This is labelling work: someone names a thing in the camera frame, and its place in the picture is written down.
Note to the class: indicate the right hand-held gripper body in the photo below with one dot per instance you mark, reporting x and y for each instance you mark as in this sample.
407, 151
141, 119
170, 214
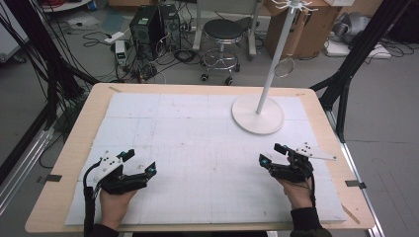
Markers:
294, 169

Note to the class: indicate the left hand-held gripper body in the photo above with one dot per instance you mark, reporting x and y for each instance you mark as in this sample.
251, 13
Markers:
110, 171

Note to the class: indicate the white hook stand rack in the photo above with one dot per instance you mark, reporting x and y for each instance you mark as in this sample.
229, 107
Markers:
257, 115

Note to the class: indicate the person's right hand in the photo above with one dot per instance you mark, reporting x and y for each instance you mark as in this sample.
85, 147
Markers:
298, 196

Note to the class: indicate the person's left hand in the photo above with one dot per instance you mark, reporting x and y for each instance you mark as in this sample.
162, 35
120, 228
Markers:
113, 207

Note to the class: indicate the wooden table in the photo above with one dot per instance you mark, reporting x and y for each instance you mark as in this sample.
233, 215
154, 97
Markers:
79, 138

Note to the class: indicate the white grid mat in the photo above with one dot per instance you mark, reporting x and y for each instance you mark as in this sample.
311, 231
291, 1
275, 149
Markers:
184, 131

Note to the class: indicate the black tape strip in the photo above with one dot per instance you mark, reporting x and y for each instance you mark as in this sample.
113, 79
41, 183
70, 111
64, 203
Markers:
355, 184
52, 178

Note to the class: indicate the white power supply unit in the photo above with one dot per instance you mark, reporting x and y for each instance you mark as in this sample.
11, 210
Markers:
120, 51

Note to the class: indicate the black metal stand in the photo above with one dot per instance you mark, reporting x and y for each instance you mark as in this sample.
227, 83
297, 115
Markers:
52, 65
355, 59

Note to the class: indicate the cardboard box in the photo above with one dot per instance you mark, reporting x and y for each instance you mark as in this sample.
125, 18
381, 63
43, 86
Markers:
316, 36

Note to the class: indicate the white power strip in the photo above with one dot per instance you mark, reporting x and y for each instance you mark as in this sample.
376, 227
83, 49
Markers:
114, 37

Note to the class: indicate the large black computer tower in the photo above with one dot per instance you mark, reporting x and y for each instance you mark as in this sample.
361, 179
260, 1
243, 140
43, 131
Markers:
145, 29

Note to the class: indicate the black round stool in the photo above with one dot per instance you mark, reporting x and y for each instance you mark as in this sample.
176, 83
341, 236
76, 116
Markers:
224, 29

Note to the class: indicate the slim black computer tower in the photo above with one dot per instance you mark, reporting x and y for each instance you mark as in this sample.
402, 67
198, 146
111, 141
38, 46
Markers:
170, 24

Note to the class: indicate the aluminium rail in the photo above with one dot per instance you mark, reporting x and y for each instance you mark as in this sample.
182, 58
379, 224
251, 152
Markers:
23, 171
359, 177

